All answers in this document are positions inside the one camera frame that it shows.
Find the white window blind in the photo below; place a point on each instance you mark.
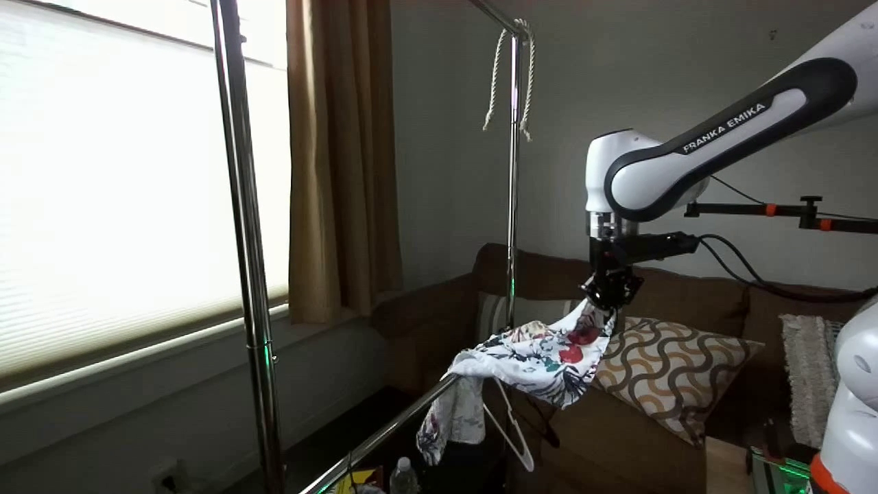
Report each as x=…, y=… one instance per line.
x=113, y=183

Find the patterned wave throw pillow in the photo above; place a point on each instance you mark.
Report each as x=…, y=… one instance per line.
x=674, y=375

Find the mustard brown curtain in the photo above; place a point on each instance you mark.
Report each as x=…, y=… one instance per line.
x=344, y=248

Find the white floral cloth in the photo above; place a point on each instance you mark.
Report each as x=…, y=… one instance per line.
x=554, y=364

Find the white plastic hanger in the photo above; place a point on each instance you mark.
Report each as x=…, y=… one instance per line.
x=511, y=432

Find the grey striped pillow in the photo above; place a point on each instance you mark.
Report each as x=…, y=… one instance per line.
x=496, y=314

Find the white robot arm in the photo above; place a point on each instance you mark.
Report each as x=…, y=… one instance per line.
x=633, y=181

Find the white fuzzy throw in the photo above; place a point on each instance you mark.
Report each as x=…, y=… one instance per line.
x=810, y=370

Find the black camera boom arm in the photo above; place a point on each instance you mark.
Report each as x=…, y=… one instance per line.
x=810, y=218

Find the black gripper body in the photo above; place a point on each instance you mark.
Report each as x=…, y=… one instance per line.
x=610, y=285

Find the brown sofa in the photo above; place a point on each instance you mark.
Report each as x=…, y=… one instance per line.
x=604, y=444

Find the chrome clothing rack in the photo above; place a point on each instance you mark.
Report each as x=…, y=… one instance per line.
x=230, y=54

